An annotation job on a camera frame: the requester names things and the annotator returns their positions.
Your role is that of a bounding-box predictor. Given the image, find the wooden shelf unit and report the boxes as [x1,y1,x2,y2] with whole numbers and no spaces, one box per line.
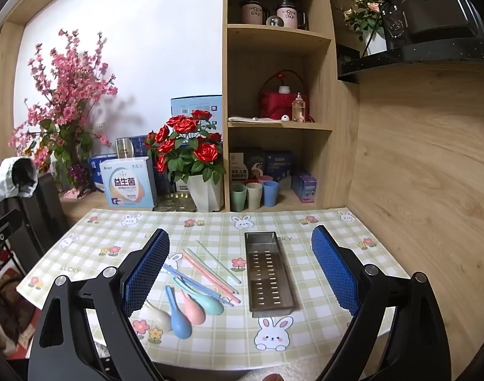
[222,0,361,213]

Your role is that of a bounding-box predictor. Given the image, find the purple box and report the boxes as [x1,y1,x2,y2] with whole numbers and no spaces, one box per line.
[291,170,318,204]

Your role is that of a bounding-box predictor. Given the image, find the steel perforated utensil tray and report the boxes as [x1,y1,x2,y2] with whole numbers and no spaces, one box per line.
[244,230,299,319]

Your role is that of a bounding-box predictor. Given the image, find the pink spoon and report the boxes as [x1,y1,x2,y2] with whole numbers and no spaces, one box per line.
[178,286,207,325]

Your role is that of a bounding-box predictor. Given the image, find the blue and white carton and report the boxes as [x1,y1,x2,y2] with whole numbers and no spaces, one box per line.
[170,96,222,131]

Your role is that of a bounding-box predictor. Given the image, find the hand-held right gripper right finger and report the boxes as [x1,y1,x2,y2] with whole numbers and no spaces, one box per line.
[310,225,453,381]

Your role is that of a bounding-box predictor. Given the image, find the folded white paper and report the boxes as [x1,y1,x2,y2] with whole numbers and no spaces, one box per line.
[228,116,282,125]

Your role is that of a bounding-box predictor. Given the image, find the purple flower pot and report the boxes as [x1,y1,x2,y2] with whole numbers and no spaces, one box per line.
[65,162,92,199]

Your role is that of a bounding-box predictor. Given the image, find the white faceted vase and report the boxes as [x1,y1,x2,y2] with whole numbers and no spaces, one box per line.
[186,175,225,213]

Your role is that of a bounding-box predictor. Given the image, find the golden glass dish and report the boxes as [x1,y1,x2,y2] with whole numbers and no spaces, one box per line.
[155,191,198,212]

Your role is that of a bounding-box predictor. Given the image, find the beige spoon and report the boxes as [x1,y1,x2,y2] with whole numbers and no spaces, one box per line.
[144,299,173,333]

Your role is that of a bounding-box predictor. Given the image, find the black chair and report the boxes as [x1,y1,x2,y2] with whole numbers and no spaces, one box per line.
[0,172,70,282]

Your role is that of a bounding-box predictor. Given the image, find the pink rose bouquet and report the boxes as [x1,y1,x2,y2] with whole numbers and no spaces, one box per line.
[343,0,393,42]

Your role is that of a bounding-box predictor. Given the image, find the blue spoon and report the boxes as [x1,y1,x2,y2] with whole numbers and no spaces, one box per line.
[165,285,193,340]

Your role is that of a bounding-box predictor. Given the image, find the green cup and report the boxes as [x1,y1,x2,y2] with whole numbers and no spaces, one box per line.
[230,183,248,212]

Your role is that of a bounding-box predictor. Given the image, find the red patterned rug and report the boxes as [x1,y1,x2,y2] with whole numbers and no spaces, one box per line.
[0,268,42,360]

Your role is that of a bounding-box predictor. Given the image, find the red rose bouquet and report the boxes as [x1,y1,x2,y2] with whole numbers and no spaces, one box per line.
[144,109,223,185]

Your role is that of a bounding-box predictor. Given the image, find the dark blue printed box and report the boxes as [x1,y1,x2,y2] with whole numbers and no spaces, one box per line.
[264,150,295,191]

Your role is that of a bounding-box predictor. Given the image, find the blue and white pack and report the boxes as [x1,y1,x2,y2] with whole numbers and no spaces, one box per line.
[88,154,108,192]

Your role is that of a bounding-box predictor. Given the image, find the beige cup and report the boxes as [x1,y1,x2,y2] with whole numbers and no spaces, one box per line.
[246,182,263,209]

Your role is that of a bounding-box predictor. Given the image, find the blue cup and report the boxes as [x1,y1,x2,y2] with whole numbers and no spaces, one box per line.
[263,180,279,207]

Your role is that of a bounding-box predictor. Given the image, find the dark box with moon print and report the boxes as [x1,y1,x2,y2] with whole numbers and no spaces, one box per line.
[229,147,266,185]

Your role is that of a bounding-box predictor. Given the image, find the white and blue box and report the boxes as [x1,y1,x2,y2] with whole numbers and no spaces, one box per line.
[99,157,157,210]

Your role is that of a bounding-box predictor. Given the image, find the green spoon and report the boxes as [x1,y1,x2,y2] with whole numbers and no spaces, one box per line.
[173,277,224,316]

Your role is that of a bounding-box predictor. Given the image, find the clear glass bottle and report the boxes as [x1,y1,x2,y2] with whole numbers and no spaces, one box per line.
[291,92,307,123]

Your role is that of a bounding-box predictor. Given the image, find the pink jar with black lid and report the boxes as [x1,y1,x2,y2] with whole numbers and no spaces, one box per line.
[275,0,308,30]
[239,0,270,25]

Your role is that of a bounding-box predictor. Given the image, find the white and grey cloth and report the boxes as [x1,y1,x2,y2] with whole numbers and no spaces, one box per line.
[0,157,38,199]

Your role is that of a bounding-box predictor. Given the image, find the black kitchen appliance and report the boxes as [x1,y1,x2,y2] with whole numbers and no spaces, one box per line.
[381,0,484,48]

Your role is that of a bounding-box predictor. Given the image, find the checked rabbit print tablecloth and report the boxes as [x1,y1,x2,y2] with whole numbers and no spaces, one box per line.
[17,206,411,366]

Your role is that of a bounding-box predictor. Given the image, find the black speckled counter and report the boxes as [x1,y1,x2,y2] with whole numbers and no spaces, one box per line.
[337,37,484,84]

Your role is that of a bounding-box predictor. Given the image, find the red basket with handle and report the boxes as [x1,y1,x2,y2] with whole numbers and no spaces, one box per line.
[259,69,311,122]

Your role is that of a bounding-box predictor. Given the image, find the pink blossom plant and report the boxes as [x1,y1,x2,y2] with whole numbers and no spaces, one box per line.
[8,29,119,191]

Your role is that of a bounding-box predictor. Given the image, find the blue chopstick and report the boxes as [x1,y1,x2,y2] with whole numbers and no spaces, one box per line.
[162,268,211,298]
[163,263,227,302]

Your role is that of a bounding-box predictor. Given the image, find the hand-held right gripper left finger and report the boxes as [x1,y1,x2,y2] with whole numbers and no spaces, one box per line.
[28,228,171,381]

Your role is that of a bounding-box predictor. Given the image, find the metal tumbler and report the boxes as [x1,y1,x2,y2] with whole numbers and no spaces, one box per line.
[116,137,134,159]

